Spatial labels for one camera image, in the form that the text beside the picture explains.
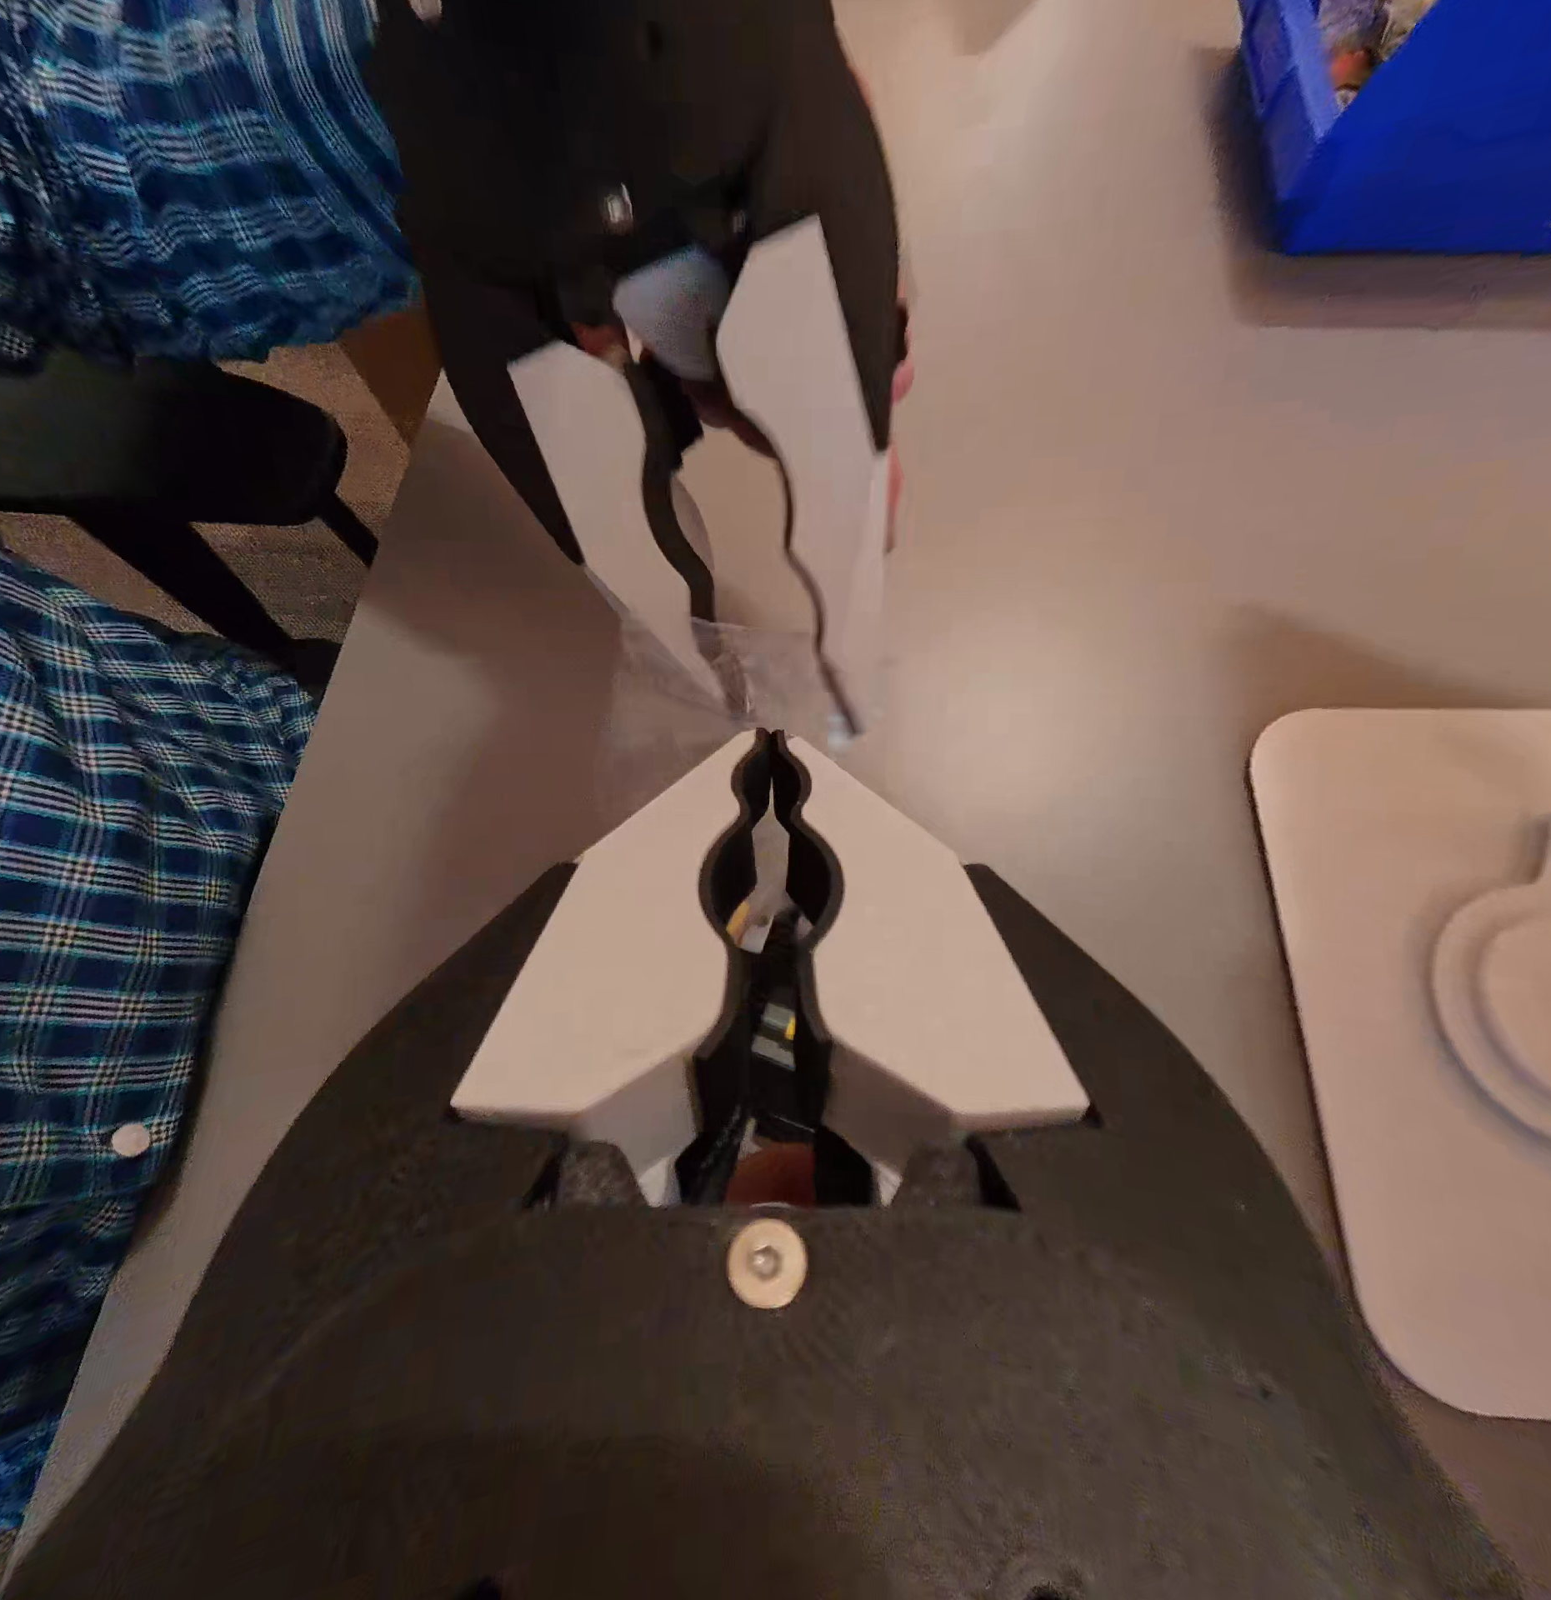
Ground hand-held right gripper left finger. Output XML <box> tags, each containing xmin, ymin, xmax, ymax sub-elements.
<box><xmin>449</xmin><ymin>730</ymin><xmax>778</xmax><ymax>1209</ymax></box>

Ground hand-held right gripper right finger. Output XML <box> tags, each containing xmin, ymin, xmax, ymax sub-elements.
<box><xmin>776</xmin><ymin>732</ymin><xmax>1096</xmax><ymax>1209</ymax></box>

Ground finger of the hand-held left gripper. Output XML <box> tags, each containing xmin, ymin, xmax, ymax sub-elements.
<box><xmin>507</xmin><ymin>248</ymin><xmax>755</xmax><ymax>726</ymax></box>
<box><xmin>716</xmin><ymin>215</ymin><xmax>903</xmax><ymax>743</ymax></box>

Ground clear lego parts bag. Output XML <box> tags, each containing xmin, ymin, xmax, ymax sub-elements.
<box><xmin>583</xmin><ymin>451</ymin><xmax>903</xmax><ymax>1092</ymax></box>

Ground blue parts bin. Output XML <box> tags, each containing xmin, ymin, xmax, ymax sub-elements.
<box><xmin>1238</xmin><ymin>0</ymin><xmax>1551</xmax><ymax>260</ymax></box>

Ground clear bags of lego parts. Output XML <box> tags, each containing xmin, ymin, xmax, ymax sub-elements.
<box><xmin>1314</xmin><ymin>0</ymin><xmax>1442</xmax><ymax>116</ymax></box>

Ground person's left hand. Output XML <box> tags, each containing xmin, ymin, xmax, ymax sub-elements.
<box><xmin>694</xmin><ymin>375</ymin><xmax>780</xmax><ymax>439</ymax></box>

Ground black chair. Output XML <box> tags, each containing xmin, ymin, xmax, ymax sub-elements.
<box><xmin>0</xmin><ymin>352</ymin><xmax>384</xmax><ymax>693</ymax></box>

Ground blue plaid shirt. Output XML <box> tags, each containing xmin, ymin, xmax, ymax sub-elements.
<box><xmin>0</xmin><ymin>531</ymin><xmax>322</xmax><ymax>1535</ymax></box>

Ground white tablet stand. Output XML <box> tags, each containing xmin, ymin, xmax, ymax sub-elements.
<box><xmin>1248</xmin><ymin>708</ymin><xmax>1551</xmax><ymax>1426</ymax></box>

